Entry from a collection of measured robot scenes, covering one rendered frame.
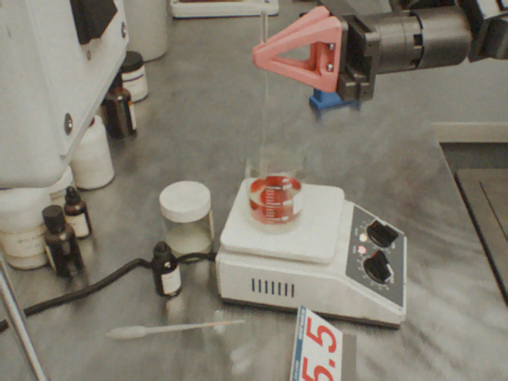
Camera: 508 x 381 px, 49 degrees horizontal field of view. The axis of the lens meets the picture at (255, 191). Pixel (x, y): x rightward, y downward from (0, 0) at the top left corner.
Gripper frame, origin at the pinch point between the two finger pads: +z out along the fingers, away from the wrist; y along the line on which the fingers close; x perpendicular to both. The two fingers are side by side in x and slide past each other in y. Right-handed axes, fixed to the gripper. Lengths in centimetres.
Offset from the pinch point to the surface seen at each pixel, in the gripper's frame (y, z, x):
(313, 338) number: 14.4, -1.5, 23.3
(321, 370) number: 17.5, -1.4, 24.1
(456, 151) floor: -115, -107, 101
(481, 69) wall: -122, -114, 70
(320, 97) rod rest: -34.5, -18.8, 24.5
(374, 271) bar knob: 9.6, -9.6, 20.8
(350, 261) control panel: 8.6, -7.2, 19.8
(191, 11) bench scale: -84, -3, 25
